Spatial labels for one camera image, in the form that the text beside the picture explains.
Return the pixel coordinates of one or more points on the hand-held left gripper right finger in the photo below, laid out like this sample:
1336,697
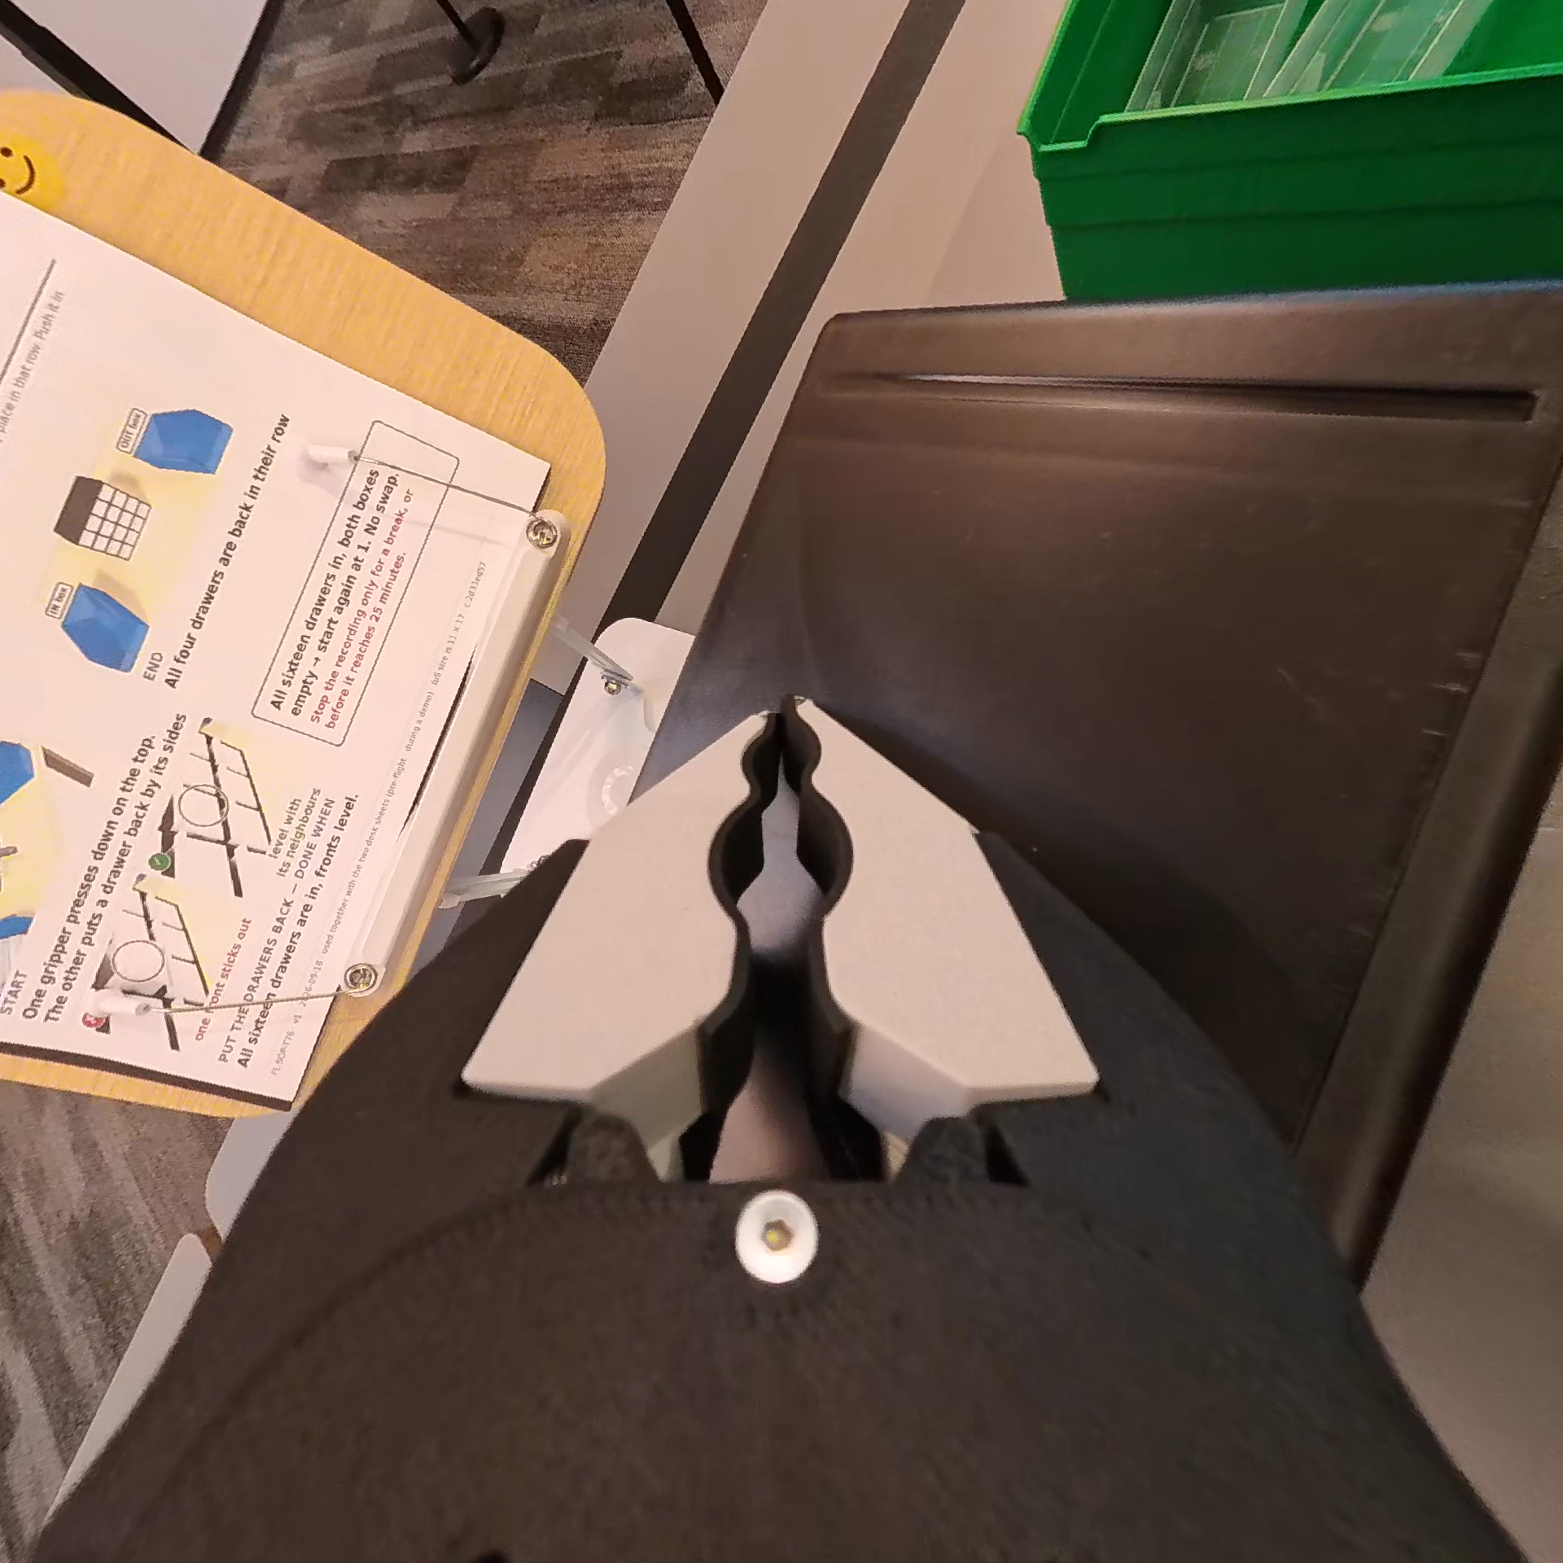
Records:
964,978

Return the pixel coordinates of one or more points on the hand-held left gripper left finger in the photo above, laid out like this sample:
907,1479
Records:
598,978

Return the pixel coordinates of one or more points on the black drawer cabinet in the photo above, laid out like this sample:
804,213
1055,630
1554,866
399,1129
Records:
1160,673

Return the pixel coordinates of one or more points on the green plastic bin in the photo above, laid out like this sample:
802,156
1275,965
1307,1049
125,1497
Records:
1282,208

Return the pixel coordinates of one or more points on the clear plastic drawer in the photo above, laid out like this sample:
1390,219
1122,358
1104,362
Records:
1202,63
1331,50
1448,37

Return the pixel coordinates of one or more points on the white document stand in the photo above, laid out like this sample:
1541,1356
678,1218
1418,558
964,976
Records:
605,745

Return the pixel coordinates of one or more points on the printed instruction sheet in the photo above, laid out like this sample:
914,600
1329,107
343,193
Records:
244,587

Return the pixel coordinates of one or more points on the black tape strip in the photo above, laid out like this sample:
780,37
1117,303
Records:
800,282

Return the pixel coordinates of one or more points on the yellow smiley sticker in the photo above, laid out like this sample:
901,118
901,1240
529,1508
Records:
30,169

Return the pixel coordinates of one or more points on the black metal frame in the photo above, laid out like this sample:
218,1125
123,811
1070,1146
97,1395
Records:
477,37

